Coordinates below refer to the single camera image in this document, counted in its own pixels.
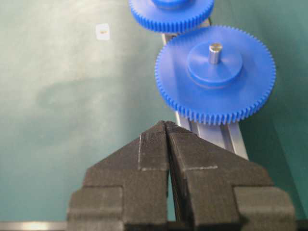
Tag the steel shaft in large gear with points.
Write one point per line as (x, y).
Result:
(215, 50)

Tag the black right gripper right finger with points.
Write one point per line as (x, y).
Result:
(220, 191)

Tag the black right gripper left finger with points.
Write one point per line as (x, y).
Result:
(126, 191)

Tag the aluminium extrusion rail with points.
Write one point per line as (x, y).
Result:
(228, 137)

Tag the small blue gear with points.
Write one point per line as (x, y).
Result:
(170, 16)

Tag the white tape marker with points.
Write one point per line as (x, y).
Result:
(102, 32)

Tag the large blue gear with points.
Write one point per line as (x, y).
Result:
(214, 94)

